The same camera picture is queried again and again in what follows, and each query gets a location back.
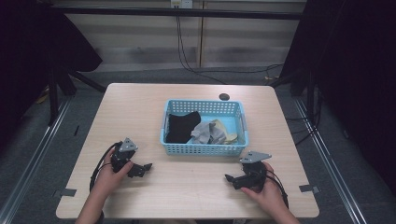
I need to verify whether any white wall socket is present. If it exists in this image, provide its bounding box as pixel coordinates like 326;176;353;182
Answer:
170;0;194;9

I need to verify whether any black floor cable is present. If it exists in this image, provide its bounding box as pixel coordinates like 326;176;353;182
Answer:
192;63;285;82

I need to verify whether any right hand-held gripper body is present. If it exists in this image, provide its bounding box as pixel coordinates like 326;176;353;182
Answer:
238;150;273;191

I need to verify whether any black horizontal bar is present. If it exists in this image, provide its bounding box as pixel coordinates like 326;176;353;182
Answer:
50;6;310;21

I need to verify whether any black sock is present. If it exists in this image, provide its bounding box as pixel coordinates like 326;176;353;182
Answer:
164;110;203;145

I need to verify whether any light blue plastic basket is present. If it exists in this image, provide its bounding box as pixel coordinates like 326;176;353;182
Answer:
159;99;249;158

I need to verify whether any black metal stand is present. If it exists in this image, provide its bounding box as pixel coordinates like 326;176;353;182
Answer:
268;66;325;125
46;63;107;127

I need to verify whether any person's right hand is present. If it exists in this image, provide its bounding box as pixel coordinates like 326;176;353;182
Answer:
240;161;290;213

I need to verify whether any person's left hand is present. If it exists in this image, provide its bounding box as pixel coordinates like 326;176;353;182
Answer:
92;150;135;197

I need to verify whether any dark curtain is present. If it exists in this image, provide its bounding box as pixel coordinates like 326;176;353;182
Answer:
279;0;396;200
0;0;104;147

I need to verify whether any black hanging cable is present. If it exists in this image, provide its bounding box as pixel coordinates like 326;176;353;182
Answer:
175;14;229;86

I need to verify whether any grey tape strip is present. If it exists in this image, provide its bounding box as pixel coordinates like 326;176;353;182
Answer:
60;188;78;198
298;184;321;194

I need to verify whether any metal floor rail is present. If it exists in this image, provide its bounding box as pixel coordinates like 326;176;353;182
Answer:
292;97;370;224
0;98;73;224

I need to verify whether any pale yellow sock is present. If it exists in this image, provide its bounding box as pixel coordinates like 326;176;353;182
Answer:
214;119;239;145

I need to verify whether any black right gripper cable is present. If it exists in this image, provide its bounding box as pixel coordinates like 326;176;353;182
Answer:
263;169;290;209

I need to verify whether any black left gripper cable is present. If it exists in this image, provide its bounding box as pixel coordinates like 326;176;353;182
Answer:
89;141;123;193

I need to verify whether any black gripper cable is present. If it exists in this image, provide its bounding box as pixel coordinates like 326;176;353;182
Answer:
263;169;290;209
89;141;123;193

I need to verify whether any grey sock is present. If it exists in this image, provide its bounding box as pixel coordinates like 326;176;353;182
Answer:
190;120;227;146

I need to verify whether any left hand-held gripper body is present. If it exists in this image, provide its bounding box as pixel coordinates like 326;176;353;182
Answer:
110;137;139;174

